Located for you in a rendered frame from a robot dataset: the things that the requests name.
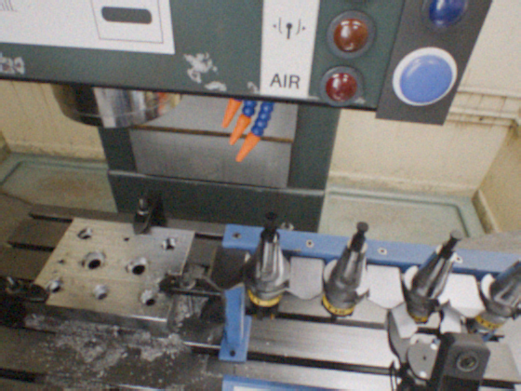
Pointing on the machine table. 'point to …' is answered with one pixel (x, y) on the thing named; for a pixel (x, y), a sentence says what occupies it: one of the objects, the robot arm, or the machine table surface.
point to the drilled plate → (57, 305)
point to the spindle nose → (112, 105)
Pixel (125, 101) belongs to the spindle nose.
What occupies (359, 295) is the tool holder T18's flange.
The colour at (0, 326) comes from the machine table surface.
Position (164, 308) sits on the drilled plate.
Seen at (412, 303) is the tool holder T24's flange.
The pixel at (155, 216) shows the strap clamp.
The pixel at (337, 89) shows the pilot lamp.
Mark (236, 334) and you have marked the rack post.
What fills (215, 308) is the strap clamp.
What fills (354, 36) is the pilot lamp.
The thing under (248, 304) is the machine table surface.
